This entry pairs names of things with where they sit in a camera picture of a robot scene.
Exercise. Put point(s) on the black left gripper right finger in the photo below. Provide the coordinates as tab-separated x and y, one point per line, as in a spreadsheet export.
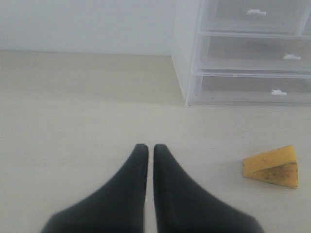
183	206

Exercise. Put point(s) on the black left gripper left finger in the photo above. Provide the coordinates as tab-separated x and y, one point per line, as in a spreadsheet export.
116	207

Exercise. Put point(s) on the yellow wedge block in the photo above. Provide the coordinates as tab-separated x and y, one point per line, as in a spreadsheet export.
277	167

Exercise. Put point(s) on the white plastic drawer cabinet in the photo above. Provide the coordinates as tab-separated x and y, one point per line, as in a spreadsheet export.
187	34

